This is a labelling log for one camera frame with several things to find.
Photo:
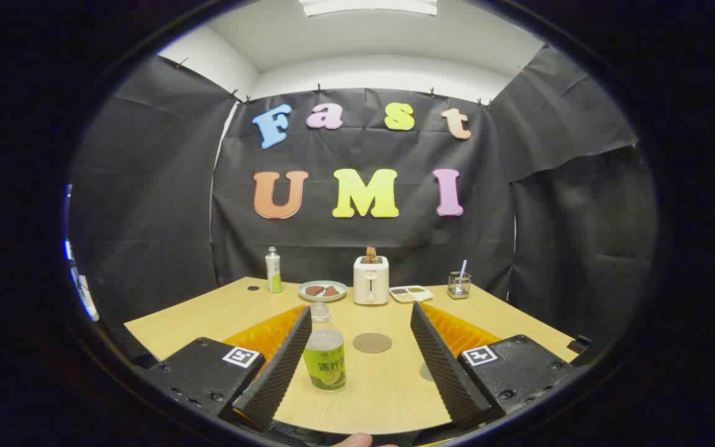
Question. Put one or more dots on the brown food piece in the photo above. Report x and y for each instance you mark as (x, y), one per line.
(314, 290)
(331, 291)

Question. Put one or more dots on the brown toast slice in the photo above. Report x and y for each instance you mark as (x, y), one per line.
(371, 253)

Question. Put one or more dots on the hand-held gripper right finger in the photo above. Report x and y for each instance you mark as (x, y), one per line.
(444, 372)

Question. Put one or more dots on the wooden table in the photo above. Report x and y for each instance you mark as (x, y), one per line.
(382, 397)

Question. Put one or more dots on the capped white and green bottle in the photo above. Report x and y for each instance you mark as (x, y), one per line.
(274, 270)

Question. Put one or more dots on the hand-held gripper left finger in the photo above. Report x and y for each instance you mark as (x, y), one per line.
(283, 372)

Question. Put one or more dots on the white toaster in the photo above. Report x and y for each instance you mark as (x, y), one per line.
(370, 282)

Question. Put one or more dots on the ceiling light panel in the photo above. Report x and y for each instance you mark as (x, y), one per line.
(370, 6)

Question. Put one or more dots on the juice bottle with green label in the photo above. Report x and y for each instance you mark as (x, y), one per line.
(325, 366)

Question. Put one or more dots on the white and blue object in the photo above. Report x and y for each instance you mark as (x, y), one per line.
(84, 295)

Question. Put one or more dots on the round brown coaster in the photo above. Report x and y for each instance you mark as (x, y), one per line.
(372, 343)

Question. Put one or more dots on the white divided tray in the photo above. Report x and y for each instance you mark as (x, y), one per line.
(411, 294)

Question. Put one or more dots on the white straw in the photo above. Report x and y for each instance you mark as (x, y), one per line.
(463, 267)

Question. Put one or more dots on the grey-green plate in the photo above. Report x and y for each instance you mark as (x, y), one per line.
(323, 298)

